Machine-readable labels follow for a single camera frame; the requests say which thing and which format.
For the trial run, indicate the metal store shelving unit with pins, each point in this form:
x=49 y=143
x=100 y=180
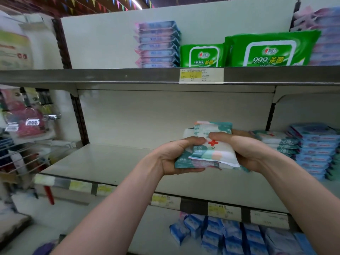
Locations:
x=133 y=114

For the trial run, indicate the dark plastic bags bundle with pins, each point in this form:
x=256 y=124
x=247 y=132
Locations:
x=45 y=247

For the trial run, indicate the person's right forearm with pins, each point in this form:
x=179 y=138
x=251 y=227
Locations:
x=308 y=199

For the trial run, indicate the stack of blue red packets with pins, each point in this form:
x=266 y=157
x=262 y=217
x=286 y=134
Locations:
x=316 y=146

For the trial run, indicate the diagonal ceiling light strip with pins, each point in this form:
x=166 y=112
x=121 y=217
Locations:
x=135 y=1

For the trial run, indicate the white textured pack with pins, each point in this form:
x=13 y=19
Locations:
x=10 y=223

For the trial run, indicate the stack of blue green packets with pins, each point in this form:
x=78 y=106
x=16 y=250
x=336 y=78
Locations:
x=334 y=170

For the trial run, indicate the person's right hand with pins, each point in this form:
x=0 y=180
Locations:
x=252 y=151

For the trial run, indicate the blue packaged goods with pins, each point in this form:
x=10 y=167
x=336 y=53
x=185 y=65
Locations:
x=212 y=231

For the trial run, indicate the stack of white green packets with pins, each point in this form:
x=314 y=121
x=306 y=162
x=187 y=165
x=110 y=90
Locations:
x=289 y=151
x=271 y=136

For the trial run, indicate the hanging packaged goods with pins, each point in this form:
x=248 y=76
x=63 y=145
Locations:
x=13 y=50

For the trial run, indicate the person's left forearm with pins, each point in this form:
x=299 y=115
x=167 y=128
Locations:
x=106 y=215

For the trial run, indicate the person's left hand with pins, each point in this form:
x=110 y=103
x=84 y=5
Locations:
x=170 y=156

